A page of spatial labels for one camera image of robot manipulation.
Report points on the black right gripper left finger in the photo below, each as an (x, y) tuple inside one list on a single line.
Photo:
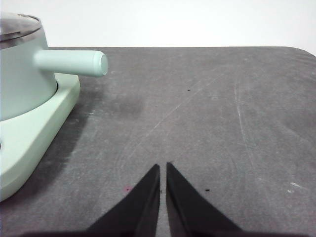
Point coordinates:
[(138, 212)]

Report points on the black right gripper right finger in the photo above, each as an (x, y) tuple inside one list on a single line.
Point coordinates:
[(187, 212)]

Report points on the glass lid with green knob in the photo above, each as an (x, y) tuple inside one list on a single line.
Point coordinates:
[(17, 26)]

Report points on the mint green cooker base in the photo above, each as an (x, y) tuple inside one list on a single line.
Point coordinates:
[(29, 138)]

